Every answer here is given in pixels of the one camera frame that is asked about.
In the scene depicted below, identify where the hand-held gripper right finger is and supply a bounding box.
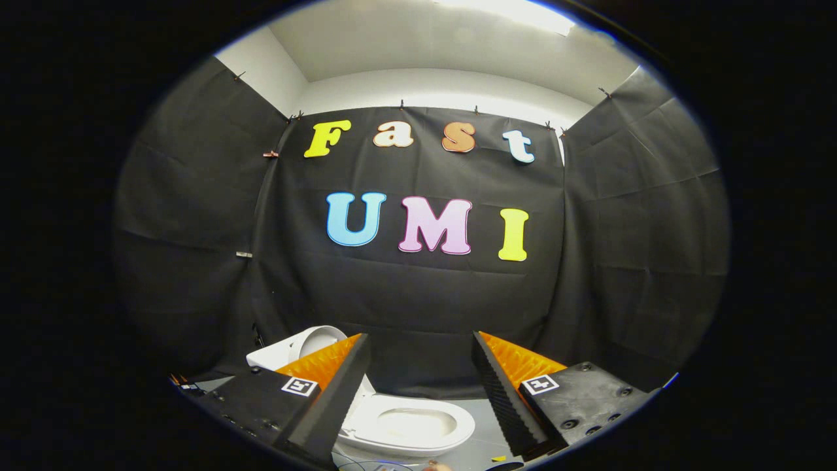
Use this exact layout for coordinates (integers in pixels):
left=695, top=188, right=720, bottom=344
left=472, top=330, right=656, bottom=462

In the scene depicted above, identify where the black backdrop cloth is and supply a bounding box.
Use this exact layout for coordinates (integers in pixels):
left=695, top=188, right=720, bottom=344
left=112, top=56, right=730, bottom=401

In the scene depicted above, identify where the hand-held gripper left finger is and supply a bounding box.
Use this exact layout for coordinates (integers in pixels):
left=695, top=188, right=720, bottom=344
left=185, top=332, right=372, bottom=465

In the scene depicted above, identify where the white toilet tank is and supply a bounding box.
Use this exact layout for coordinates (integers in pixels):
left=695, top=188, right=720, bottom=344
left=246, top=340, right=308, bottom=371

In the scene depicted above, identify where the white toilet seat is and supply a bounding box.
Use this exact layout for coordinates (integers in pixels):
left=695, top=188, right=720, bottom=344
left=340, top=394, right=477, bottom=452

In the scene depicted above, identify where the row of small cloth clips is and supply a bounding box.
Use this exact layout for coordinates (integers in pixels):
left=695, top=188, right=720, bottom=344
left=232, top=71, right=613, bottom=258

